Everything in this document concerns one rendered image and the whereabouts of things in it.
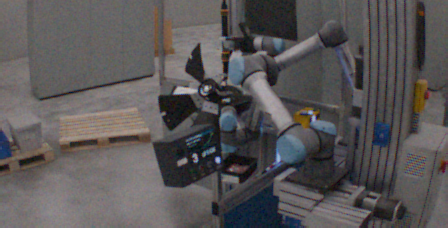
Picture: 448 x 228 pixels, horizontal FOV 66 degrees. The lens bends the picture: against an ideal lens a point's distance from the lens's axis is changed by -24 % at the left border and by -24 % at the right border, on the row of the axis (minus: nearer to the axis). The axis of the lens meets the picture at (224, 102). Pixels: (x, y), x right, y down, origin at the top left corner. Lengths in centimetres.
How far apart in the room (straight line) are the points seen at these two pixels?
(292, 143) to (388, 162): 48
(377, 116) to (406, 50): 33
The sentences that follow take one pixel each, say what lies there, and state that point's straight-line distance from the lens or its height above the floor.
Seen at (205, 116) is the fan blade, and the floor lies 108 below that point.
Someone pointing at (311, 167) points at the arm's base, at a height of 109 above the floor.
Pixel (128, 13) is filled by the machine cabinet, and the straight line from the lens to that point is 802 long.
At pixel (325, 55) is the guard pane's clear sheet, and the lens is 292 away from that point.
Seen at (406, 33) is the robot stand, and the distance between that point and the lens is 169.
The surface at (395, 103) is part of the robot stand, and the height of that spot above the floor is 138.
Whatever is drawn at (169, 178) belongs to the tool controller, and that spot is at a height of 110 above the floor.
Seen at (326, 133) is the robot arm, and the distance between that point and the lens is 174.
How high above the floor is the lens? 184
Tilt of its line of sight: 16 degrees down
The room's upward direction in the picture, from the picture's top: 1 degrees counter-clockwise
